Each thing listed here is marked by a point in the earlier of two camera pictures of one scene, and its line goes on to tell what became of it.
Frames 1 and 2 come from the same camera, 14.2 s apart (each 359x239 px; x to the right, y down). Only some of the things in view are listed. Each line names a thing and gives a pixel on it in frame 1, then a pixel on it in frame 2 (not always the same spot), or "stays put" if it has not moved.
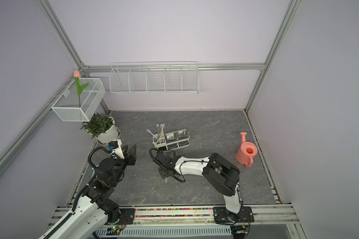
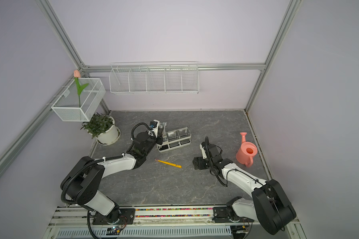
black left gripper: (131, 158) to (146, 132)
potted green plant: (102, 127) stays put
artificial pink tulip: (77, 74) stays put
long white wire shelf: (154, 77) stays put
